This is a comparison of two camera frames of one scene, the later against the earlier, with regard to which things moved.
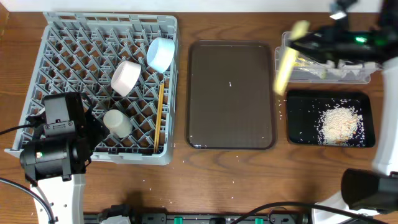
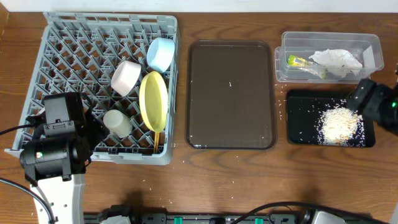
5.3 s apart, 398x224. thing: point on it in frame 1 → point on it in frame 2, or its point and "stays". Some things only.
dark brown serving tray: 231,98 stays
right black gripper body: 301,45 → 356,94
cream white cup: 119,123 stays
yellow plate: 288,58 → 153,101
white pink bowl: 124,77 stays
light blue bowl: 160,53 stays
